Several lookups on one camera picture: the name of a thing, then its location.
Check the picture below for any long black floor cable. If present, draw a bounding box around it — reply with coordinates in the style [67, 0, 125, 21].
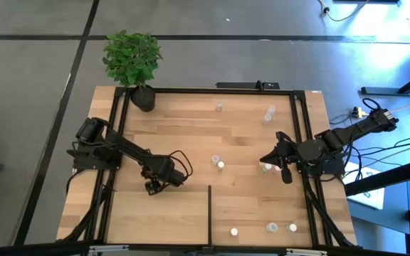
[347, 138, 410, 157]

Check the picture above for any beige floor cable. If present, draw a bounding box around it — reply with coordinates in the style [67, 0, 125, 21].
[317, 0, 372, 23]

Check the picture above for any black divider bar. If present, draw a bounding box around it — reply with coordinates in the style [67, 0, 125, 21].
[207, 184, 213, 247]

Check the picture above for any black desk leg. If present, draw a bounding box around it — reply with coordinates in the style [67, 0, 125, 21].
[360, 66, 410, 97]

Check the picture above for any yellow plug connector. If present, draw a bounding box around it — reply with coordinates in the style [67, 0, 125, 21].
[350, 106, 369, 119]

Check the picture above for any black plant pot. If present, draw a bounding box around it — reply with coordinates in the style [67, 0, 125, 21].
[130, 84, 157, 113]

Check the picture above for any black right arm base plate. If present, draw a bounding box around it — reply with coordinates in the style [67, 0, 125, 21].
[295, 156, 347, 178]

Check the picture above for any green artificial plant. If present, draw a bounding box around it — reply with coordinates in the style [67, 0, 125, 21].
[101, 29, 164, 88]

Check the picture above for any white floor cable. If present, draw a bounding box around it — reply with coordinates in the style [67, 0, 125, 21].
[388, 100, 410, 113]

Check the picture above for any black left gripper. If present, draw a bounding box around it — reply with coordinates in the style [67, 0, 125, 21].
[142, 157, 189, 196]

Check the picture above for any black left wrist camera cable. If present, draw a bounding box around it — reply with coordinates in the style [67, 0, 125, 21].
[168, 149, 194, 179]

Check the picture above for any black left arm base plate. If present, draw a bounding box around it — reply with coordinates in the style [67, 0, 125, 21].
[65, 140, 124, 171]

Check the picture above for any black flat bar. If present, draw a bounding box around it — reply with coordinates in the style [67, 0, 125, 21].
[215, 80, 281, 90]

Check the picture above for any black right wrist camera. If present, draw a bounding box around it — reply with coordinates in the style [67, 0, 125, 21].
[280, 166, 294, 185]

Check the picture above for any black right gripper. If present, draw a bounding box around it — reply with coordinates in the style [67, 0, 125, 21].
[259, 130, 302, 172]

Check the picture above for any white paper box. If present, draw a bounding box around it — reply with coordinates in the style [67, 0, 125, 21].
[342, 161, 386, 210]

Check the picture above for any black diagonal beam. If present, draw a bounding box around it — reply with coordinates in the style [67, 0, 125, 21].
[345, 157, 410, 197]

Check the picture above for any silver frame bracket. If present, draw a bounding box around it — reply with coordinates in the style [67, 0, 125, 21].
[88, 244, 130, 254]
[285, 247, 330, 256]

